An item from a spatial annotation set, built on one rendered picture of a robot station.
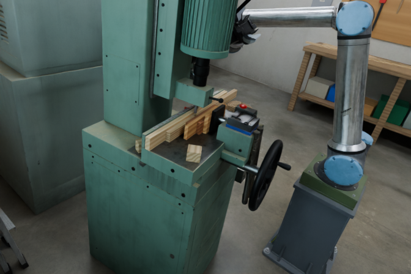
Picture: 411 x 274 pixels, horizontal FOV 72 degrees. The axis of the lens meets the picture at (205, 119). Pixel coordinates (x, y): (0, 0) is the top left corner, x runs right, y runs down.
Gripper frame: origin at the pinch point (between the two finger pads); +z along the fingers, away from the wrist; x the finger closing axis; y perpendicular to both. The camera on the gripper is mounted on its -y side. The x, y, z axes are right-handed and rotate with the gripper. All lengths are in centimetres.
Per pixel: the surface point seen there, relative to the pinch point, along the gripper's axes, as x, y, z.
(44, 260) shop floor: 46, -138, -51
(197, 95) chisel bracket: 14.2, -28.1, -3.1
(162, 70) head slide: -0.6, -34.7, -4.0
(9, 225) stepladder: 20, -134, -37
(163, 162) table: 28, -50, 9
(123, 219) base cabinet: 44, -83, -25
